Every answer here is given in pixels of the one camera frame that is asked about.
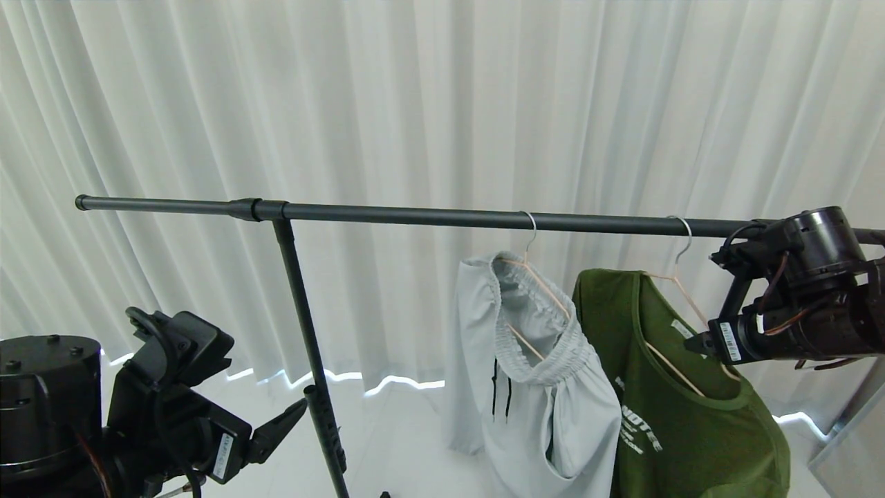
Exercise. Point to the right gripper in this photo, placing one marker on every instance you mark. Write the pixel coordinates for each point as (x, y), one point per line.
(788, 335)

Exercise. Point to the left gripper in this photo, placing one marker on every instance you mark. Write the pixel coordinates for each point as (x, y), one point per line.
(193, 443)

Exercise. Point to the black clothes rack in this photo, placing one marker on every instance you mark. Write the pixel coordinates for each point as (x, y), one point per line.
(415, 216)

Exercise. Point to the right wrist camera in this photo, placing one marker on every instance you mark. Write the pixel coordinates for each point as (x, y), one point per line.
(733, 256)

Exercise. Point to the pale grey shorts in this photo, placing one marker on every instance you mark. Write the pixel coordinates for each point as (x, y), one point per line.
(539, 415)

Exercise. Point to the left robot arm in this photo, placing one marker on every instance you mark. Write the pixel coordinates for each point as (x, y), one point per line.
(48, 401)

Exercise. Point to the pink clothes hanger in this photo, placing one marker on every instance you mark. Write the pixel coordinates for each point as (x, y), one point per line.
(529, 266)
(681, 290)

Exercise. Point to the green garment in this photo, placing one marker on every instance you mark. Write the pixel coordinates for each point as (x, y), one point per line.
(691, 429)

